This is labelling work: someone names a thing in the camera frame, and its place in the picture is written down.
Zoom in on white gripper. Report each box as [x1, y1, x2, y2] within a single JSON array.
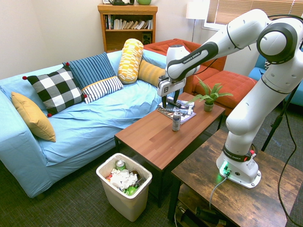
[[157, 76, 187, 108]]

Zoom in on silver drink can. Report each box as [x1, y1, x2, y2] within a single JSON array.
[[171, 111, 182, 132]]

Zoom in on bright green plastic trash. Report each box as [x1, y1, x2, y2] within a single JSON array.
[[125, 185, 138, 197]]

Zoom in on beige plastic trash bin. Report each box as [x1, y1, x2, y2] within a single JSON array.
[[96, 152, 153, 222]]

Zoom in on black remote control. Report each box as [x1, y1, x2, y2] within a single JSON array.
[[165, 97, 182, 108]]

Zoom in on stack of magazines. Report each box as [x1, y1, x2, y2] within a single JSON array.
[[157, 98, 197, 125]]

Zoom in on orange striped cushion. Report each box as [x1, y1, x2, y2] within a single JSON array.
[[137, 59, 167, 88]]

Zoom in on reddish wood coffee table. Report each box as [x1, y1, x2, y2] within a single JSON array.
[[114, 91, 226, 209]]

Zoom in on small potted fern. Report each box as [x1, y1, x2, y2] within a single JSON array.
[[188, 76, 234, 113]]

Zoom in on yellow patterned bolster pillow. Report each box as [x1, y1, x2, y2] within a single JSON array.
[[117, 38, 144, 85]]

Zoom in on orange armchair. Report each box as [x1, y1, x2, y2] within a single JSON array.
[[143, 38, 258, 116]]

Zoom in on wooden bookshelf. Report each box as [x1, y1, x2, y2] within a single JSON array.
[[97, 4, 159, 53]]

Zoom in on light blue sofa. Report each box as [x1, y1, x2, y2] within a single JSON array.
[[0, 49, 183, 199]]

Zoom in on blue striped cushion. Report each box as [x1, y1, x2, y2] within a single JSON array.
[[62, 52, 125, 105]]

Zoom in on row of books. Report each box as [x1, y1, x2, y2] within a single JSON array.
[[104, 14, 153, 31]]

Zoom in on crumpled white paper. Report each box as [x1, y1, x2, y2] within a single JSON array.
[[109, 168, 138, 190]]

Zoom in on white shade floor lamp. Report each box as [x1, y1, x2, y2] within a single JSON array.
[[185, 0, 211, 44]]

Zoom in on black tripod stand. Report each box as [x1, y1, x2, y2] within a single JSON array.
[[260, 82, 302, 152]]

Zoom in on black white shelf ornament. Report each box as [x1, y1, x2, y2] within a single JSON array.
[[103, 0, 135, 6]]

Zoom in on wooden window blinds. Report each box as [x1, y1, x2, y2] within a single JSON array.
[[206, 0, 303, 26]]

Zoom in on black white checkered cushion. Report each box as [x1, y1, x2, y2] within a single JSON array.
[[22, 66, 88, 118]]

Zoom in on black power adapter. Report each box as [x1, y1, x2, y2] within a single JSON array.
[[195, 206, 227, 226]]

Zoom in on dark rustic wood table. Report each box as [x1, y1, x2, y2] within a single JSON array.
[[167, 129, 303, 227]]

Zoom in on teal blue couch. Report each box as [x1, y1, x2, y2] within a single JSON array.
[[248, 47, 303, 107]]

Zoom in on plain mustard yellow cushion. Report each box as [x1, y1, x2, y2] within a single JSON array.
[[11, 91, 57, 143]]

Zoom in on grey cable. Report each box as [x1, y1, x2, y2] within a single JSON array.
[[208, 174, 229, 210]]

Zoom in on black cable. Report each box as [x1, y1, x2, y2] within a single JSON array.
[[277, 99, 303, 227]]

